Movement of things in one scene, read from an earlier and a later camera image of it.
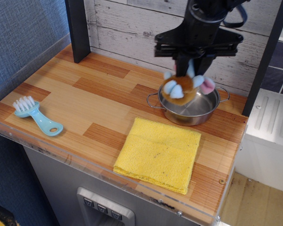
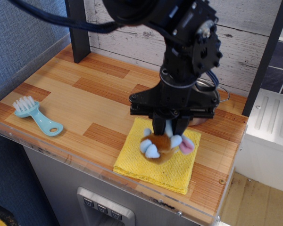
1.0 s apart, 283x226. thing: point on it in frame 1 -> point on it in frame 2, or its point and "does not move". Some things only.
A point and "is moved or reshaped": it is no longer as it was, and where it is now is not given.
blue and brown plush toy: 181,90 is moved or reshaped
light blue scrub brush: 26,106 does not move
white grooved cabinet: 266,156 does not move
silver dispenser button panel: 96,210 does not move
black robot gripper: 201,35 -> 175,97
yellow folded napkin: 164,157 does not move
